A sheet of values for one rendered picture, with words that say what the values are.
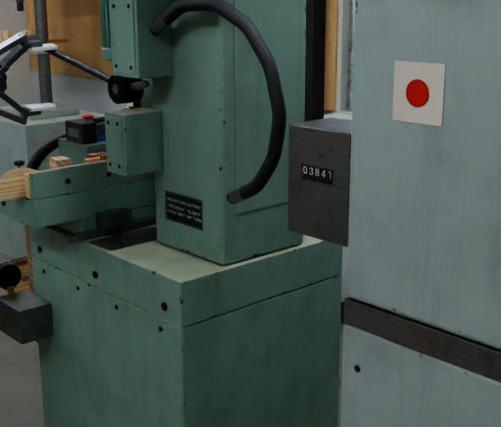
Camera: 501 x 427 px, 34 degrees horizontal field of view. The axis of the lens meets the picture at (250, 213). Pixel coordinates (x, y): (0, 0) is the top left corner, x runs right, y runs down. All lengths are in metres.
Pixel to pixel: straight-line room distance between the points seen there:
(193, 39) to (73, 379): 0.84
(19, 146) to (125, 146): 2.50
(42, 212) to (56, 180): 0.07
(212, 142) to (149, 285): 0.30
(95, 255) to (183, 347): 0.31
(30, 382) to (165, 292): 1.52
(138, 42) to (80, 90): 3.14
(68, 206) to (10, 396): 1.28
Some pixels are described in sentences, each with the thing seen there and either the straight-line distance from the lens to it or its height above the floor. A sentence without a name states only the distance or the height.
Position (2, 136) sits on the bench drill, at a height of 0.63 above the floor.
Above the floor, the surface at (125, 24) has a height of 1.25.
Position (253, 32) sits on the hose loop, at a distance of 1.36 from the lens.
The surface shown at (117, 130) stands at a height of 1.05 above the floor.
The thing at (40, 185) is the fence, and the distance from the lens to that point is 1.71.
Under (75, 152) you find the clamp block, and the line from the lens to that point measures 2.00.
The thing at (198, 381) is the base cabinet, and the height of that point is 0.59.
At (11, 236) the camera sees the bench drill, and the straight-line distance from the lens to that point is 4.30.
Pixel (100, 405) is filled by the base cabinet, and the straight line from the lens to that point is 1.86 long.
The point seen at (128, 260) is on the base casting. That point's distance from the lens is 1.62.
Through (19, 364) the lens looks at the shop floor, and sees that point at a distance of 3.13.
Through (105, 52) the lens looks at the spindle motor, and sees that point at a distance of 1.82.
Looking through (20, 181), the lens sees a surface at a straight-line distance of 1.73.
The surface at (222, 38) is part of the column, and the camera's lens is 1.48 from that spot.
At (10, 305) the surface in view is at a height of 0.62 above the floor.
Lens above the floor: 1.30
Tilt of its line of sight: 15 degrees down
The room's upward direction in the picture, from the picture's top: straight up
